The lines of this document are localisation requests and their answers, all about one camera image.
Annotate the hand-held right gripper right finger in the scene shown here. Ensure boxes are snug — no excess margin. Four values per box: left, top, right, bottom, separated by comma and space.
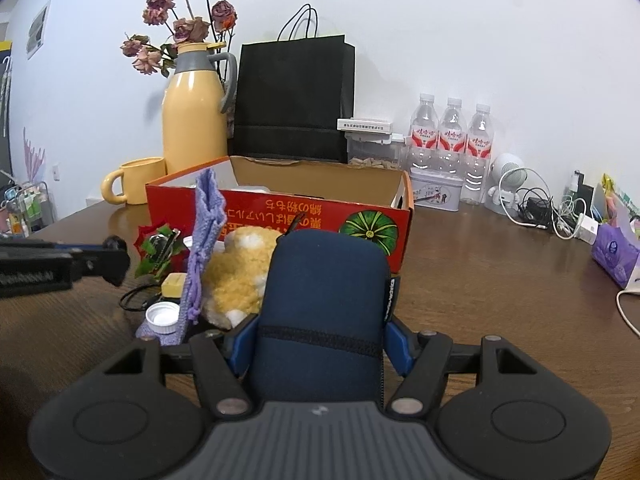
384, 317, 538, 418

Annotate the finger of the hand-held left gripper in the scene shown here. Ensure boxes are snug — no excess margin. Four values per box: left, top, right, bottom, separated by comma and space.
0, 237, 108, 257
70, 234, 132, 288

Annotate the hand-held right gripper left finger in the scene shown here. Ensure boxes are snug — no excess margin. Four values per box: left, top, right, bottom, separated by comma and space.
102, 316, 261, 421

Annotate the yellow white plush toy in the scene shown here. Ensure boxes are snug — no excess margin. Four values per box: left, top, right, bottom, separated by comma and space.
200, 226, 283, 331

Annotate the navy blue pouch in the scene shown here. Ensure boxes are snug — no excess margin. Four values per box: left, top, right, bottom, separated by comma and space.
247, 212, 401, 406

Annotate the red cardboard box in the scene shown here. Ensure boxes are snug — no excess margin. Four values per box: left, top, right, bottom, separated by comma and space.
145, 155, 415, 273

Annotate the artificial rose with leaves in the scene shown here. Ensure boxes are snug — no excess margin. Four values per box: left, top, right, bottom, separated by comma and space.
134, 225, 193, 278

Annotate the beige plug adapter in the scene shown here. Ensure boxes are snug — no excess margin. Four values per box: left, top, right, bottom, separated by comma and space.
161, 274, 187, 298

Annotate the yellow mug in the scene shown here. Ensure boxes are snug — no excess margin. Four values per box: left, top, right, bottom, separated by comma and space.
100, 156, 167, 206

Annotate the purple knit cloth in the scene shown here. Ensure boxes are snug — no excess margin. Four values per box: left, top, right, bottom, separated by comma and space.
135, 169, 226, 346

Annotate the pale tin box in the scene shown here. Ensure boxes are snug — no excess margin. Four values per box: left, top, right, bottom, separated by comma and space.
410, 167, 463, 212

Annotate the yellow thermos jug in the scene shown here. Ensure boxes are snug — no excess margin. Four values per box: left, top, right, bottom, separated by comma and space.
162, 42, 238, 176

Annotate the clear nut container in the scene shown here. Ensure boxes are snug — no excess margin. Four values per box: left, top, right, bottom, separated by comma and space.
347, 132, 405, 168

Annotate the white robot speaker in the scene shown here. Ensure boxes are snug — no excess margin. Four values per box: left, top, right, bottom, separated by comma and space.
485, 152, 528, 216

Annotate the clear water bottle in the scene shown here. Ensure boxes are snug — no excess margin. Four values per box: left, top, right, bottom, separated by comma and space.
409, 92, 441, 171
437, 96, 469, 176
464, 103, 496, 204

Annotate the white charger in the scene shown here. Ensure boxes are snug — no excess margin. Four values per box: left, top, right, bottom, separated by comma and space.
577, 212, 601, 243

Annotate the white flat box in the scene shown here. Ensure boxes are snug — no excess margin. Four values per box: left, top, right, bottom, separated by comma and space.
337, 118, 393, 133

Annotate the purple tissue pack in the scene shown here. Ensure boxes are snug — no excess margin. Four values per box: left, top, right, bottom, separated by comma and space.
591, 222, 640, 288

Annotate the black upright device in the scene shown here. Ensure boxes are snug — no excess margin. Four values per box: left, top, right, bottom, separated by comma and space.
570, 170, 596, 216

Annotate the dried rose bouquet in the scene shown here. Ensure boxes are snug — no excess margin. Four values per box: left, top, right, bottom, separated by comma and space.
120, 0, 238, 78

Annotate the black paper bag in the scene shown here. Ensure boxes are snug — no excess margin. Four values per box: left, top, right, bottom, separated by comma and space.
232, 4, 357, 165

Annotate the colourful snack bag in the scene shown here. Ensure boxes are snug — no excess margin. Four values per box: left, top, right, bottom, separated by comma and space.
600, 174, 640, 231

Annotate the thin black usb cable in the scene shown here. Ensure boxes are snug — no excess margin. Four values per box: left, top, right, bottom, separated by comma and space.
118, 282, 166, 313

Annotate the wire storage rack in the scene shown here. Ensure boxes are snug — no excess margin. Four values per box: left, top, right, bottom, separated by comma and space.
0, 180, 56, 236

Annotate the purple wall decal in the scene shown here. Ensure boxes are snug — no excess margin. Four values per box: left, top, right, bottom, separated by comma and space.
22, 127, 47, 181

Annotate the wall picture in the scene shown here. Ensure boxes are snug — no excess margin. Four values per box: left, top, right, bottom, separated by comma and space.
26, 0, 51, 56

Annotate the white cable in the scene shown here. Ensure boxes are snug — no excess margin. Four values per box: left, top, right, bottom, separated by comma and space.
616, 287, 640, 336

